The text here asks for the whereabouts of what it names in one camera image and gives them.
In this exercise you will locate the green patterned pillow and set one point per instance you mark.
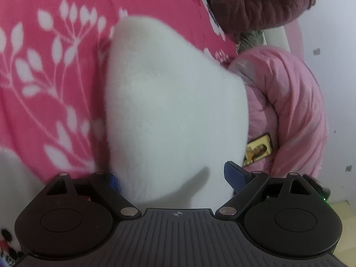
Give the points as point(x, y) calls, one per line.
point(247, 40)

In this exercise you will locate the pink floral blanket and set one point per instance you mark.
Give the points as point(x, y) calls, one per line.
point(41, 103)

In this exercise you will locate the pink quilt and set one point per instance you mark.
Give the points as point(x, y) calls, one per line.
point(292, 94)

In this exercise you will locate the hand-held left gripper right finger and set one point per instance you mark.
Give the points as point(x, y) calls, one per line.
point(235, 173)

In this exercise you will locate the white knit sweater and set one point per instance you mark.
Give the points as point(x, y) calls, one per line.
point(172, 103)

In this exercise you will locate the pink and white headboard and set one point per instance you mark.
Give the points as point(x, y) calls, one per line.
point(294, 36)

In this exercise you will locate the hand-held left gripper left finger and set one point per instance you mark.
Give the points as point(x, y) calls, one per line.
point(115, 182)

